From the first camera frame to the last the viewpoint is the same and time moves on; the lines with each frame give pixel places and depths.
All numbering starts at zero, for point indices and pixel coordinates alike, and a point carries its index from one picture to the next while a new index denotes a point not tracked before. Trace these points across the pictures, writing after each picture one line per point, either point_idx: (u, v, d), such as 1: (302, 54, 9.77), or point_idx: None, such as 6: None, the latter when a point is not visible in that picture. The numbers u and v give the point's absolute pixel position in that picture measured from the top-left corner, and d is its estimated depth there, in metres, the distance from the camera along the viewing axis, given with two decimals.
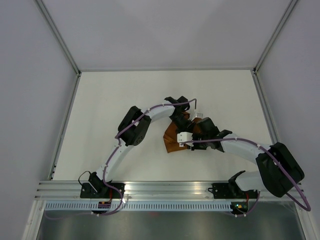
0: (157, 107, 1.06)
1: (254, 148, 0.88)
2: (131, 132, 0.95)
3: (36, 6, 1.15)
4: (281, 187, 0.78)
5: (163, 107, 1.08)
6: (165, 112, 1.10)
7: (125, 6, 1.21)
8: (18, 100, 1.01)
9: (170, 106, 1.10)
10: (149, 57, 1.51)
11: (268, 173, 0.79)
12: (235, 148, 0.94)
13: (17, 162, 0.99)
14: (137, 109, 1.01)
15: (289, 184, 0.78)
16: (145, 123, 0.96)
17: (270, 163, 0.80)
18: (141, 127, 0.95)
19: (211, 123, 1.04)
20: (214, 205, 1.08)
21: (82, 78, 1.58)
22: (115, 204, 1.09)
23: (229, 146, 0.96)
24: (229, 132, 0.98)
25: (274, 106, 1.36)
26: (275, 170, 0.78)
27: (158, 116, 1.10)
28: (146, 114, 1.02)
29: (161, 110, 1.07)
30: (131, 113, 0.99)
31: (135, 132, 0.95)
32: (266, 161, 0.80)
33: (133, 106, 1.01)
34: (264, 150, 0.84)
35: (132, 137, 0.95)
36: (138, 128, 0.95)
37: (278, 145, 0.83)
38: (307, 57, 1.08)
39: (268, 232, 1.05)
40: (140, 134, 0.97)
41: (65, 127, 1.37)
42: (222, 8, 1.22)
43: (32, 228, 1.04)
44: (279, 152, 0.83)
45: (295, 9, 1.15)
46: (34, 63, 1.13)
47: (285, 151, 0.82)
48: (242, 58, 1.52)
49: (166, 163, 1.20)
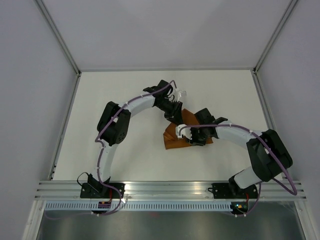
0: (135, 99, 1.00)
1: (247, 134, 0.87)
2: (112, 130, 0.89)
3: (37, 6, 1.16)
4: (269, 171, 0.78)
5: (142, 99, 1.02)
6: (144, 104, 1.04)
7: (125, 5, 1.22)
8: (18, 99, 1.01)
9: (149, 96, 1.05)
10: (149, 56, 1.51)
11: (256, 157, 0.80)
12: (229, 135, 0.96)
13: (17, 162, 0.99)
14: (114, 104, 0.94)
15: (277, 168, 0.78)
16: (125, 118, 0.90)
17: (259, 147, 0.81)
18: (122, 122, 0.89)
19: (207, 111, 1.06)
20: (214, 205, 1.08)
21: (82, 78, 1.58)
22: (115, 203, 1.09)
23: (223, 132, 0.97)
24: (224, 119, 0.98)
25: (274, 106, 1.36)
26: (263, 155, 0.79)
27: (138, 109, 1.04)
28: (125, 108, 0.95)
29: (141, 102, 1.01)
30: (108, 109, 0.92)
31: (116, 130, 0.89)
32: (255, 145, 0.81)
33: (108, 102, 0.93)
34: (255, 136, 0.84)
35: (113, 135, 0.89)
36: (118, 124, 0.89)
37: (270, 132, 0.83)
38: (307, 57, 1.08)
39: (268, 233, 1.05)
40: (123, 130, 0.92)
41: (65, 127, 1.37)
42: (222, 8, 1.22)
43: (32, 228, 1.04)
44: (270, 138, 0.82)
45: (294, 9, 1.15)
46: (34, 63, 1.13)
47: (276, 137, 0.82)
48: (242, 58, 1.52)
49: (166, 163, 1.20)
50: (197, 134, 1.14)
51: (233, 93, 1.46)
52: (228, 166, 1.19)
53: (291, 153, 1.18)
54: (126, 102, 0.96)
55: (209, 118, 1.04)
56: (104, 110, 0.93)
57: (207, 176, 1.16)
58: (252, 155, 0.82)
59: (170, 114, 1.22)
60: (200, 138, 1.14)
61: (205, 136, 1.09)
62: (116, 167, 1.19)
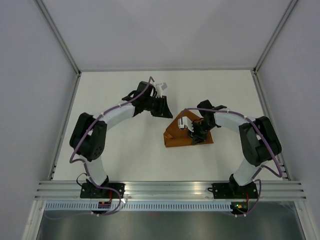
0: (112, 109, 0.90)
1: (240, 120, 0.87)
2: (87, 145, 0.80)
3: (37, 7, 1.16)
4: (257, 154, 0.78)
5: (121, 108, 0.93)
6: (124, 114, 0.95)
7: (125, 5, 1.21)
8: (18, 100, 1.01)
9: (129, 105, 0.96)
10: (149, 56, 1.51)
11: (247, 140, 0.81)
12: (226, 121, 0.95)
13: (17, 162, 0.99)
14: (88, 115, 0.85)
15: (266, 153, 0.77)
16: (101, 131, 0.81)
17: (251, 131, 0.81)
18: (97, 135, 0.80)
19: (207, 103, 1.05)
20: (214, 205, 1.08)
21: (82, 78, 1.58)
22: (115, 204, 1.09)
23: (220, 118, 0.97)
24: (223, 106, 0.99)
25: (274, 106, 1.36)
26: (253, 138, 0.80)
27: (118, 120, 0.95)
28: (100, 119, 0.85)
29: (120, 112, 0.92)
30: (82, 121, 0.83)
31: (92, 144, 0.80)
32: (247, 129, 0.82)
33: (81, 113, 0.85)
34: (249, 121, 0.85)
35: (89, 150, 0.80)
36: (93, 138, 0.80)
37: (262, 118, 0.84)
38: (307, 57, 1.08)
39: (268, 233, 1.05)
40: (100, 144, 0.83)
41: (65, 127, 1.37)
42: (222, 8, 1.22)
43: (32, 228, 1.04)
44: (262, 124, 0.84)
45: (294, 9, 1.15)
46: (34, 63, 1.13)
47: (268, 124, 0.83)
48: (242, 58, 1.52)
49: (166, 163, 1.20)
50: (199, 126, 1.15)
51: (233, 93, 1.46)
52: (228, 166, 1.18)
53: (291, 153, 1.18)
54: (102, 113, 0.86)
55: (209, 106, 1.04)
56: (77, 123, 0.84)
57: (207, 176, 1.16)
58: (243, 138, 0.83)
59: (158, 111, 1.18)
60: (201, 130, 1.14)
61: (207, 127, 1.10)
62: (116, 167, 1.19)
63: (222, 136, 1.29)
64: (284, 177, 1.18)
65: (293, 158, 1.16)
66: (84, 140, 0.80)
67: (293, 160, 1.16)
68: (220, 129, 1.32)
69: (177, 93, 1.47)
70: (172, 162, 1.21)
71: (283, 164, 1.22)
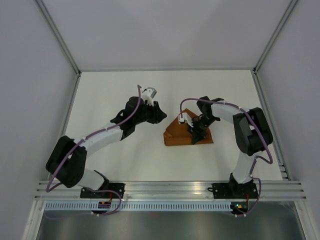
0: (96, 133, 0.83)
1: (235, 110, 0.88)
2: (63, 173, 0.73)
3: (37, 7, 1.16)
4: (249, 143, 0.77)
5: (106, 132, 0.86)
6: (109, 138, 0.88)
7: (125, 5, 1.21)
8: (18, 99, 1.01)
9: (115, 128, 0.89)
10: (149, 56, 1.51)
11: (240, 129, 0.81)
12: (222, 113, 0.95)
13: (17, 162, 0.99)
14: (68, 138, 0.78)
15: (258, 142, 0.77)
16: (80, 159, 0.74)
17: (244, 121, 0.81)
18: (75, 164, 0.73)
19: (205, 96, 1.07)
20: (214, 205, 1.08)
21: (82, 78, 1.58)
22: (115, 204, 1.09)
23: (217, 110, 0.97)
24: (220, 99, 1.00)
25: (274, 106, 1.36)
26: (246, 127, 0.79)
27: (104, 144, 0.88)
28: (80, 144, 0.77)
29: (104, 137, 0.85)
30: (61, 144, 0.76)
31: (69, 171, 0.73)
32: (241, 118, 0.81)
33: (61, 136, 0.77)
34: (243, 111, 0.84)
35: (65, 178, 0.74)
36: (71, 165, 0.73)
37: (256, 109, 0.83)
38: (307, 57, 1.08)
39: (268, 233, 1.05)
40: (78, 171, 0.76)
41: (65, 127, 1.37)
42: (222, 8, 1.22)
43: (32, 228, 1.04)
44: (255, 115, 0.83)
45: (294, 9, 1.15)
46: (34, 63, 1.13)
47: (261, 114, 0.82)
48: (242, 58, 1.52)
49: (166, 163, 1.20)
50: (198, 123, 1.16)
51: (233, 93, 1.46)
52: (228, 166, 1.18)
53: (291, 153, 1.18)
54: (83, 137, 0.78)
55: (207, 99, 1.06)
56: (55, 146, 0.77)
57: (207, 176, 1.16)
58: (236, 128, 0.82)
59: (153, 118, 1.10)
60: (200, 125, 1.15)
61: (206, 121, 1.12)
62: (116, 168, 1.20)
63: (222, 136, 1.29)
64: (284, 177, 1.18)
65: (293, 158, 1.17)
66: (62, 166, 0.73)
67: (293, 160, 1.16)
68: (220, 129, 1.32)
69: (177, 93, 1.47)
70: (172, 162, 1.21)
71: (283, 164, 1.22)
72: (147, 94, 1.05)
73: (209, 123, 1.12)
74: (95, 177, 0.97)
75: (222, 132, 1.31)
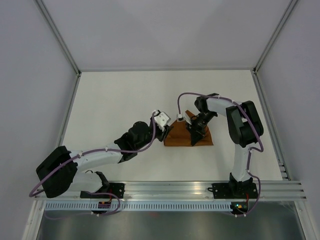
0: (95, 151, 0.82)
1: (228, 104, 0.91)
2: (49, 183, 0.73)
3: (37, 7, 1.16)
4: (241, 134, 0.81)
5: (105, 152, 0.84)
6: (106, 159, 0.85)
7: (125, 5, 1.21)
8: (18, 99, 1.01)
9: (116, 152, 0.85)
10: (149, 56, 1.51)
11: (232, 121, 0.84)
12: (216, 107, 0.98)
13: (17, 162, 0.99)
14: (65, 150, 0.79)
15: (249, 133, 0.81)
16: (70, 175, 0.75)
17: (237, 113, 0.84)
18: (62, 179, 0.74)
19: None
20: (214, 205, 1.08)
21: (82, 78, 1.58)
22: (115, 204, 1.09)
23: (212, 104, 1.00)
24: (215, 93, 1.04)
25: (274, 106, 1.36)
26: (238, 119, 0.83)
27: (100, 163, 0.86)
28: (75, 159, 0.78)
29: (101, 157, 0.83)
30: (57, 153, 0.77)
31: (55, 184, 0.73)
32: (234, 111, 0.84)
33: (60, 146, 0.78)
34: (236, 104, 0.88)
35: (49, 189, 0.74)
36: (58, 178, 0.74)
37: (248, 102, 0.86)
38: (306, 57, 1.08)
39: (268, 233, 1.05)
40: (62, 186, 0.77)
41: (65, 127, 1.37)
42: (222, 8, 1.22)
43: (32, 228, 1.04)
44: (247, 108, 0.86)
45: (294, 9, 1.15)
46: (34, 63, 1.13)
47: (253, 107, 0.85)
48: (242, 58, 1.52)
49: (166, 163, 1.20)
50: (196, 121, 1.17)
51: (233, 92, 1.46)
52: (228, 166, 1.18)
53: (291, 153, 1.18)
54: (79, 154, 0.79)
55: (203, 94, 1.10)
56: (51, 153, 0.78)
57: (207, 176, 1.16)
58: (229, 120, 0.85)
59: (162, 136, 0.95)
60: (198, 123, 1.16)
61: (203, 118, 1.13)
62: (116, 168, 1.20)
63: (222, 136, 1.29)
64: (284, 177, 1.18)
65: (293, 158, 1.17)
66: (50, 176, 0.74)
67: (293, 160, 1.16)
68: (220, 129, 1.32)
69: (177, 93, 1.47)
70: (172, 162, 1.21)
71: (283, 164, 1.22)
72: (160, 122, 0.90)
73: (207, 119, 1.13)
74: (91, 182, 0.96)
75: (222, 132, 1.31)
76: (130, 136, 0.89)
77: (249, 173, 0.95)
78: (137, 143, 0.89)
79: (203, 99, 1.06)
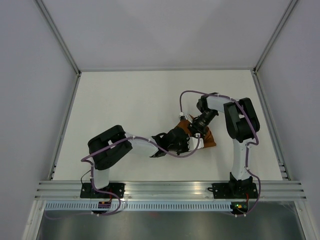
0: (141, 139, 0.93)
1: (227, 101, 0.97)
2: (101, 155, 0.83)
3: (37, 7, 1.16)
4: (238, 129, 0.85)
5: (147, 142, 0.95)
6: (145, 148, 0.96)
7: (124, 6, 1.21)
8: (18, 99, 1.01)
9: (154, 146, 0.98)
10: (149, 57, 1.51)
11: (229, 117, 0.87)
12: (216, 104, 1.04)
13: (16, 162, 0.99)
14: (121, 129, 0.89)
15: (245, 128, 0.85)
16: (123, 151, 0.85)
17: (234, 108, 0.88)
18: (115, 153, 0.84)
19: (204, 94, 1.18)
20: (214, 205, 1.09)
21: (82, 78, 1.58)
22: (115, 204, 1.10)
23: (211, 102, 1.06)
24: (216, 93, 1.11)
25: (274, 106, 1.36)
26: (235, 115, 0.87)
27: (139, 150, 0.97)
28: (129, 140, 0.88)
29: (142, 144, 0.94)
30: (114, 131, 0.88)
31: (107, 157, 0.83)
32: (231, 107, 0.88)
33: (118, 125, 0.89)
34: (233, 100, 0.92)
35: (100, 161, 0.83)
36: (113, 153, 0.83)
37: (245, 98, 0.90)
38: (307, 57, 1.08)
39: (267, 232, 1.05)
40: (112, 160, 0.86)
41: (65, 127, 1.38)
42: (222, 8, 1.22)
43: (32, 228, 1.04)
44: (244, 104, 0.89)
45: (294, 10, 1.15)
46: (33, 64, 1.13)
47: (249, 103, 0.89)
48: (242, 57, 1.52)
49: (166, 163, 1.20)
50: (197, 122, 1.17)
51: (233, 92, 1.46)
52: (228, 166, 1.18)
53: (292, 153, 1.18)
54: (133, 136, 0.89)
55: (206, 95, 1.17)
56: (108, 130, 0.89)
57: (208, 176, 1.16)
58: (226, 115, 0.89)
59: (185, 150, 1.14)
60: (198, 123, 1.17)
61: (204, 119, 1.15)
62: (116, 168, 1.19)
63: (222, 136, 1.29)
64: (284, 177, 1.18)
65: (293, 159, 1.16)
66: (103, 151, 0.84)
67: (293, 160, 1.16)
68: (220, 129, 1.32)
69: (177, 93, 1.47)
70: (173, 162, 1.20)
71: (283, 164, 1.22)
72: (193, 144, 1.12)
73: (208, 119, 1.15)
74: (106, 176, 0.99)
75: (222, 132, 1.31)
76: (167, 137, 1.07)
77: (248, 171, 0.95)
78: (172, 143, 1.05)
79: (204, 98, 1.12)
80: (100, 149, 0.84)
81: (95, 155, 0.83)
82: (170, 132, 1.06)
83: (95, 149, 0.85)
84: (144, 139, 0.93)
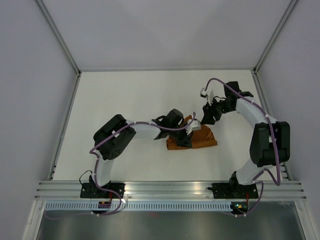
0: (142, 123, 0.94)
1: (260, 116, 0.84)
2: (108, 144, 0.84)
3: (37, 7, 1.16)
4: (262, 156, 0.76)
5: (149, 126, 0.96)
6: (147, 131, 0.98)
7: (124, 6, 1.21)
8: (18, 99, 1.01)
9: (156, 128, 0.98)
10: (148, 56, 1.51)
11: (257, 139, 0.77)
12: (245, 111, 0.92)
13: (16, 162, 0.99)
14: (122, 118, 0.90)
15: (271, 158, 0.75)
16: (128, 137, 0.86)
17: (265, 133, 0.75)
18: (122, 140, 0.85)
19: (236, 84, 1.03)
20: (214, 205, 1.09)
21: (82, 78, 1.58)
22: (115, 204, 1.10)
23: (242, 105, 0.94)
24: (250, 94, 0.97)
25: (274, 106, 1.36)
26: (265, 140, 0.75)
27: (140, 134, 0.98)
28: (131, 125, 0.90)
29: (144, 128, 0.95)
30: (115, 121, 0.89)
31: (114, 145, 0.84)
32: (262, 131, 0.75)
33: (118, 114, 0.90)
34: (268, 121, 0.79)
35: (107, 151, 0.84)
36: (118, 140, 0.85)
37: (283, 123, 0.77)
38: (307, 57, 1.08)
39: (268, 233, 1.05)
40: (119, 148, 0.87)
41: (65, 127, 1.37)
42: (222, 8, 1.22)
43: (32, 228, 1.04)
44: (280, 129, 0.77)
45: (294, 10, 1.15)
46: (33, 64, 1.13)
47: (287, 130, 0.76)
48: (242, 57, 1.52)
49: (167, 163, 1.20)
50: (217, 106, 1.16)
51: None
52: (228, 166, 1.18)
53: (292, 153, 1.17)
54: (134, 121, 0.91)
55: (237, 88, 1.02)
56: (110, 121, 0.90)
57: (208, 176, 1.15)
58: (254, 136, 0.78)
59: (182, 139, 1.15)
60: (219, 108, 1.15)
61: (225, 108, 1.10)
62: (116, 167, 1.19)
63: (222, 135, 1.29)
64: (284, 177, 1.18)
65: (293, 158, 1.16)
66: (108, 140, 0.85)
67: (293, 160, 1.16)
68: (220, 129, 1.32)
69: (177, 92, 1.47)
70: (173, 162, 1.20)
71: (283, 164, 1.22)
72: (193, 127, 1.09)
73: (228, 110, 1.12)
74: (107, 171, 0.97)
75: (222, 132, 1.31)
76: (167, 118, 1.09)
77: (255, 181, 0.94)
78: (171, 124, 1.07)
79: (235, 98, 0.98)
80: (104, 139, 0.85)
81: (101, 146, 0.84)
82: (168, 114, 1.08)
83: (100, 140, 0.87)
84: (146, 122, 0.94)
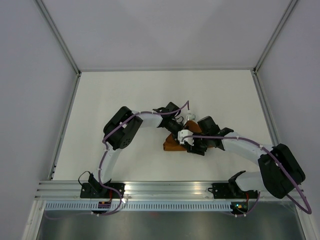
0: (146, 113, 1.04)
1: (256, 149, 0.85)
2: (118, 134, 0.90)
3: (36, 7, 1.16)
4: (284, 189, 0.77)
5: (152, 115, 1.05)
6: (151, 120, 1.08)
7: (124, 6, 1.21)
8: (18, 99, 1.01)
9: (157, 116, 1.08)
10: (149, 57, 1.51)
11: (268, 174, 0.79)
12: (236, 148, 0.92)
13: (16, 162, 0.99)
14: (128, 109, 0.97)
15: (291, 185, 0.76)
16: (136, 126, 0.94)
17: (272, 165, 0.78)
18: (131, 129, 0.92)
19: (210, 120, 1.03)
20: (214, 205, 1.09)
21: (81, 78, 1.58)
22: (115, 204, 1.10)
23: (229, 145, 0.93)
24: (229, 130, 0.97)
25: (274, 106, 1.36)
26: (276, 171, 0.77)
27: (144, 123, 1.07)
28: (137, 115, 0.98)
29: (148, 117, 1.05)
30: (122, 112, 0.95)
31: (125, 135, 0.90)
32: (268, 163, 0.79)
33: (124, 106, 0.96)
34: (266, 151, 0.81)
35: (118, 140, 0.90)
36: (128, 129, 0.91)
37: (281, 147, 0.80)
38: (307, 57, 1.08)
39: (267, 233, 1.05)
40: (128, 137, 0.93)
41: (65, 127, 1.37)
42: (222, 8, 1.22)
43: (31, 228, 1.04)
44: (280, 153, 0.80)
45: (294, 10, 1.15)
46: (33, 64, 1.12)
47: (287, 152, 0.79)
48: (242, 58, 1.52)
49: (166, 163, 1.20)
50: (199, 141, 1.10)
51: (233, 92, 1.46)
52: (228, 166, 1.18)
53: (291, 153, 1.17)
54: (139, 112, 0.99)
55: (213, 125, 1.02)
56: (116, 113, 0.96)
57: (208, 176, 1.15)
58: (264, 172, 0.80)
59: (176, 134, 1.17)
60: (202, 144, 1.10)
61: (208, 143, 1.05)
62: (116, 167, 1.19)
63: None
64: None
65: None
66: (119, 130, 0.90)
67: None
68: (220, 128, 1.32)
69: (177, 93, 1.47)
70: (172, 162, 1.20)
71: None
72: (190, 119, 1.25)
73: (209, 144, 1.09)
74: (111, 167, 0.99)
75: None
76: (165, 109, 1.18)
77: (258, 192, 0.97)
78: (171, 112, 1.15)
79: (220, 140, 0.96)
80: (114, 129, 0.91)
81: (112, 135, 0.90)
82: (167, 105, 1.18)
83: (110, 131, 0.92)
84: (149, 112, 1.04)
